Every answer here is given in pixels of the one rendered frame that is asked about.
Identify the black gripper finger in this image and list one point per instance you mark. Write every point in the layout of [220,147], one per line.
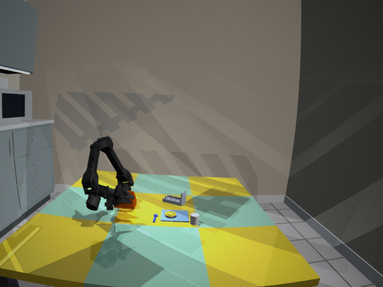
[124,201]
[126,195]

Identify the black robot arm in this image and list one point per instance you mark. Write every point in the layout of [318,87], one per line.
[90,177]

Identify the grey cylinder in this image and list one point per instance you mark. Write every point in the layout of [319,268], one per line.
[194,218]

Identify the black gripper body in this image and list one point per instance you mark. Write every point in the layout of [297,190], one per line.
[111,192]

